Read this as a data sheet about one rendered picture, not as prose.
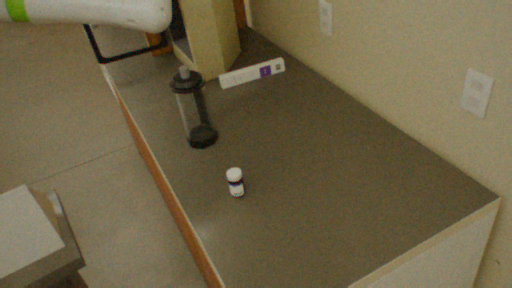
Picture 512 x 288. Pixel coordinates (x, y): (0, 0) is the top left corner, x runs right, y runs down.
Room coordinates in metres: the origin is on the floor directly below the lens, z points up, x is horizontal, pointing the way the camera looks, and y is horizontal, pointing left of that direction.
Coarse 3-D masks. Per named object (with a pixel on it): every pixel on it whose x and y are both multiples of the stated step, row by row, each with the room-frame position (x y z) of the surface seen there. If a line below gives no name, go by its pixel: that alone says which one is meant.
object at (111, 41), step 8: (96, 32) 1.69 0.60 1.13; (104, 32) 1.70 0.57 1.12; (112, 32) 1.71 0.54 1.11; (120, 32) 1.72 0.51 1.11; (128, 32) 1.73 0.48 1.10; (136, 32) 1.74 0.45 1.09; (144, 32) 1.74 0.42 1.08; (96, 40) 1.69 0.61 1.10; (104, 40) 1.70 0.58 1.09; (112, 40) 1.71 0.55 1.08; (120, 40) 1.72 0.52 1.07; (128, 40) 1.72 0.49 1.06; (136, 40) 1.73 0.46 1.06; (144, 40) 1.74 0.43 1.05; (152, 40) 1.75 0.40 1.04; (160, 40) 1.76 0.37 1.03; (104, 48) 1.70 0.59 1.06; (112, 48) 1.70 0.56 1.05; (120, 48) 1.71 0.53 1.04; (128, 48) 1.72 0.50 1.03; (136, 48) 1.73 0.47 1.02; (104, 56) 1.69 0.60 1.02; (112, 56) 1.70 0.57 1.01
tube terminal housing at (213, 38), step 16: (192, 0) 1.51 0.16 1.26; (208, 0) 1.53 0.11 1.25; (224, 0) 1.64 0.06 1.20; (192, 16) 1.50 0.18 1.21; (208, 16) 1.52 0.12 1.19; (224, 16) 1.62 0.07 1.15; (192, 32) 1.50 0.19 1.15; (208, 32) 1.52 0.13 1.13; (224, 32) 1.59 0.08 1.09; (176, 48) 1.72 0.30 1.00; (192, 48) 1.49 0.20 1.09; (208, 48) 1.51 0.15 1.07; (224, 48) 1.57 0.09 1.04; (240, 48) 1.71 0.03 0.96; (192, 64) 1.54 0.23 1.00; (208, 64) 1.51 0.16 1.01; (224, 64) 1.54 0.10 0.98
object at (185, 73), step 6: (186, 66) 1.12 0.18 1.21; (180, 72) 1.11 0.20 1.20; (186, 72) 1.10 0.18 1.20; (192, 72) 1.13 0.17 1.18; (174, 78) 1.11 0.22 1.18; (180, 78) 1.11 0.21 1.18; (186, 78) 1.10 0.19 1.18; (192, 78) 1.10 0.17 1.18; (198, 78) 1.10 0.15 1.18; (174, 84) 1.09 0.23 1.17; (180, 84) 1.08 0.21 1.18; (186, 84) 1.08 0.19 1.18; (192, 84) 1.08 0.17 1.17
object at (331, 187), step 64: (128, 64) 1.76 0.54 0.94; (256, 64) 1.58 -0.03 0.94; (256, 128) 1.13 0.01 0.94; (320, 128) 1.08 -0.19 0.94; (384, 128) 1.03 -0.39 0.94; (192, 192) 0.88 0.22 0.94; (256, 192) 0.84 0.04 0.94; (320, 192) 0.80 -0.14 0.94; (384, 192) 0.76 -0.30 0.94; (448, 192) 0.73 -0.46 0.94; (256, 256) 0.62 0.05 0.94; (320, 256) 0.60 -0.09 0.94; (384, 256) 0.57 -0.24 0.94
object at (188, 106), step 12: (180, 96) 1.08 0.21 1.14; (192, 96) 1.07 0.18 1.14; (204, 96) 1.10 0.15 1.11; (180, 108) 1.09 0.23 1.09; (192, 108) 1.07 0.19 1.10; (204, 108) 1.09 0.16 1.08; (192, 120) 1.07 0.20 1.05; (204, 120) 1.08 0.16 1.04; (192, 132) 1.07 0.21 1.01; (204, 132) 1.07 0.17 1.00
